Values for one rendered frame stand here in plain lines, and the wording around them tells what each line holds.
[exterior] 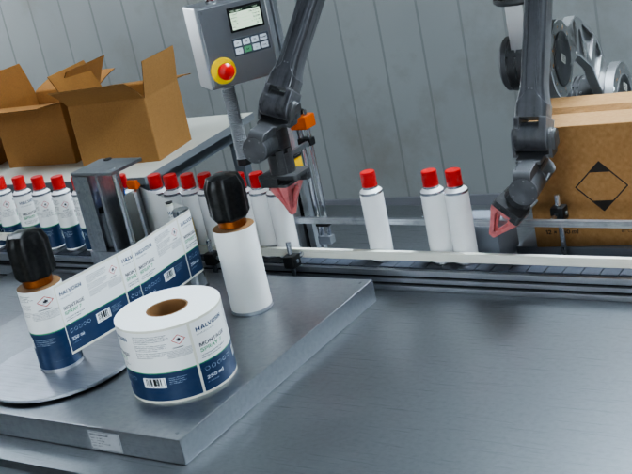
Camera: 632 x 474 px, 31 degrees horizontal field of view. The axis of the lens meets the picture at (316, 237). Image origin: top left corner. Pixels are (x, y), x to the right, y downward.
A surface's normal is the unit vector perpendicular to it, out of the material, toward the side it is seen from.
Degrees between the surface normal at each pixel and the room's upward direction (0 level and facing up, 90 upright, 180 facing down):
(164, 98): 90
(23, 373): 0
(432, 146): 90
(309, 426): 0
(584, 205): 90
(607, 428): 0
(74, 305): 90
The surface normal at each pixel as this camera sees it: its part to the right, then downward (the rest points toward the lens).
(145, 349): -0.33, 0.37
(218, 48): 0.38, 0.23
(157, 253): 0.86, -0.01
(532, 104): -0.46, -0.04
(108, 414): -0.20, -0.93
